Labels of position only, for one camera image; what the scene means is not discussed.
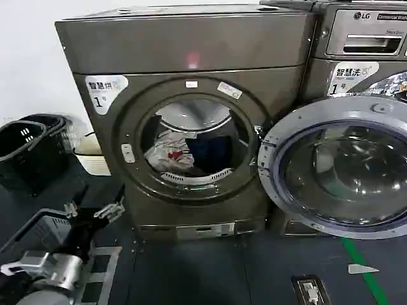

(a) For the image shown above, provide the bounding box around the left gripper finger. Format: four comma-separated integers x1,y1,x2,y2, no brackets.
92,195,126,221
62,186,89,220

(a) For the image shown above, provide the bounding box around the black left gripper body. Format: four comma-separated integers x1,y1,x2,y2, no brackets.
54,212,106,265

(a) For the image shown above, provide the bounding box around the grey laundry basket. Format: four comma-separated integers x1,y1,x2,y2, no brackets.
0,208,123,305

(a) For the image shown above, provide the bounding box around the white plastic box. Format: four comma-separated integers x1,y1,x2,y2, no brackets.
73,134,112,176

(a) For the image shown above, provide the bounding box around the white door latch plate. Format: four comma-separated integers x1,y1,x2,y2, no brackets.
121,143,133,164

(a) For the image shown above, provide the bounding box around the black plastic basket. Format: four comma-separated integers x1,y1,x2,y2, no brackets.
0,118,70,197
39,113,79,159

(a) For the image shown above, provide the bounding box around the white garment with red print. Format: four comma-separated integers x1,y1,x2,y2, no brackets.
144,129,197,175

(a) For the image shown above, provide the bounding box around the dark blue garment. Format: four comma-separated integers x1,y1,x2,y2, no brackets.
186,135,233,175

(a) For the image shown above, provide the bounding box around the white numbered dryer label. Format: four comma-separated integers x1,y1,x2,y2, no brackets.
85,74,130,117

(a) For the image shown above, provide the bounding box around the slanted white sticker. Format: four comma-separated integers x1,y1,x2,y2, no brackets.
217,81,242,99

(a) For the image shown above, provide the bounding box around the grey dryer with round opening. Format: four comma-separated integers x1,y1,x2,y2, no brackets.
54,3,320,241

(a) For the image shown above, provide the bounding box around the round glass dryer door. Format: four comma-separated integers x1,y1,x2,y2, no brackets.
257,95,407,238

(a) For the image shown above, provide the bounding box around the green floor tape line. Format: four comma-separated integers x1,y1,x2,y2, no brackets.
339,236,383,305

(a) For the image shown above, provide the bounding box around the grey triangular floor marker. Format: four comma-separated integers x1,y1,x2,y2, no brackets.
347,264,380,275

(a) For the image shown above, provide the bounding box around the white numbered washer label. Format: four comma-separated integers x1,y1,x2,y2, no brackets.
330,62,381,97

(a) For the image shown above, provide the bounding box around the grey washer with drawer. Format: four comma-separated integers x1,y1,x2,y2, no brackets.
259,0,407,238

